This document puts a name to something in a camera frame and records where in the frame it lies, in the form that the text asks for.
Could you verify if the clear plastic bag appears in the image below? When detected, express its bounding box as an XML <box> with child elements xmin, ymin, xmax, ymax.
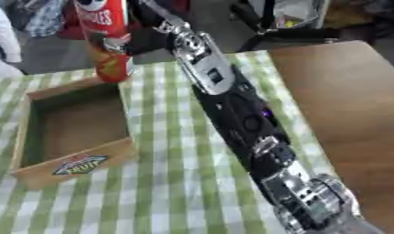
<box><xmin>272</xmin><ymin>0</ymin><xmax>331</xmax><ymax>29</ymax></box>

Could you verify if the tan cardboard box green inside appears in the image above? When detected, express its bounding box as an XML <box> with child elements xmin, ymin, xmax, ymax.
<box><xmin>7</xmin><ymin>76</ymin><xmax>139</xmax><ymax>191</ymax></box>

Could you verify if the red cylindrical snack can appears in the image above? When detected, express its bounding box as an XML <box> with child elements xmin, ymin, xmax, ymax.
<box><xmin>71</xmin><ymin>0</ymin><xmax>136</xmax><ymax>84</ymax></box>

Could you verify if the black chair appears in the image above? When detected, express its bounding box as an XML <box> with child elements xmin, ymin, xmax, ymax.
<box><xmin>229</xmin><ymin>0</ymin><xmax>346</xmax><ymax>53</ymax></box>

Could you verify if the checked fabric bag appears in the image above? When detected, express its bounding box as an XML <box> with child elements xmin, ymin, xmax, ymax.
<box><xmin>22</xmin><ymin>0</ymin><xmax>69</xmax><ymax>38</ymax></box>

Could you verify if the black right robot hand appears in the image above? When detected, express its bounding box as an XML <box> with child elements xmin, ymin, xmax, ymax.
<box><xmin>99</xmin><ymin>0</ymin><xmax>179</xmax><ymax>57</ymax></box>

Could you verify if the person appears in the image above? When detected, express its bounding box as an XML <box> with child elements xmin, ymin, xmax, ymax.
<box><xmin>0</xmin><ymin>0</ymin><xmax>26</xmax><ymax>80</ymax></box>

